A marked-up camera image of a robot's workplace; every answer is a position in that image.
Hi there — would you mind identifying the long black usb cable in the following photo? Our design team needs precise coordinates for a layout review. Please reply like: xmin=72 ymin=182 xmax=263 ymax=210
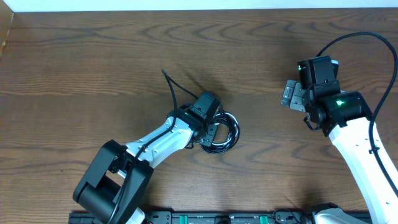
xmin=200 ymin=111 xmax=241 ymax=154

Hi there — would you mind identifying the short black usb cable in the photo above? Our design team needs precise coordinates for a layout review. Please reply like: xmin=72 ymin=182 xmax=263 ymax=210
xmin=214 ymin=111 xmax=239 ymax=147

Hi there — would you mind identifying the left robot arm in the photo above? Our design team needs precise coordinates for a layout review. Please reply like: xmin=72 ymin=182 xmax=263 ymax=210
xmin=73 ymin=92 xmax=221 ymax=223

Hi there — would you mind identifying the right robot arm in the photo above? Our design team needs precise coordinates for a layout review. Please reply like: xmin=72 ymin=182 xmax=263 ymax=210
xmin=281 ymin=56 xmax=397 ymax=223

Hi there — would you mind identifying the cardboard box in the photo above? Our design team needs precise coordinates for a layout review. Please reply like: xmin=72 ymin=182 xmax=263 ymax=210
xmin=0 ymin=0 xmax=14 ymax=55

